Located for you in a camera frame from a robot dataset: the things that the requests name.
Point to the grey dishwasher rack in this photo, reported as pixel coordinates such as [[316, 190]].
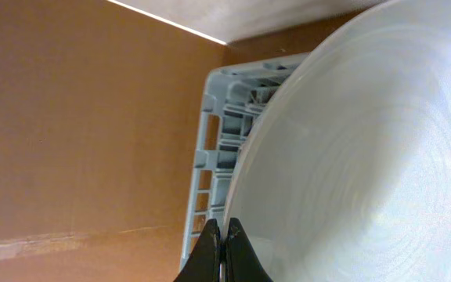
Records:
[[233, 99]]

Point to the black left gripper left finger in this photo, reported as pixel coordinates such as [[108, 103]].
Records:
[[203, 263]]

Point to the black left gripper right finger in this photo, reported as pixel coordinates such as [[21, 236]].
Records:
[[241, 262]]

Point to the grey round plate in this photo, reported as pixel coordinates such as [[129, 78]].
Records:
[[346, 175]]

